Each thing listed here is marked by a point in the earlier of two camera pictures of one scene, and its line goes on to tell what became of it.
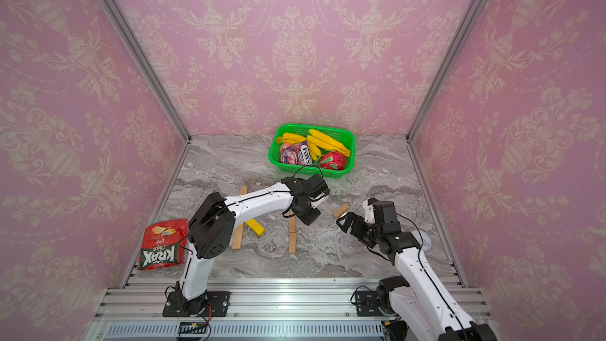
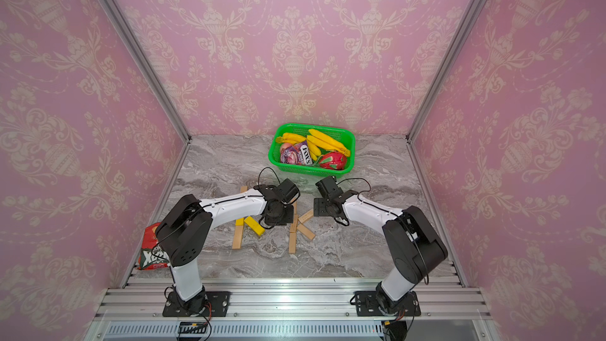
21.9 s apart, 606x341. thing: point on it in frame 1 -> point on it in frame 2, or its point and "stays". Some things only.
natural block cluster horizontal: x=293 y=224 stays
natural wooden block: x=237 y=237 stays
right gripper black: x=348 y=219 -> x=316 y=207
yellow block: x=257 y=227 stays
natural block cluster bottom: x=292 y=242 stays
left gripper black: x=310 y=219 -> x=289 y=220
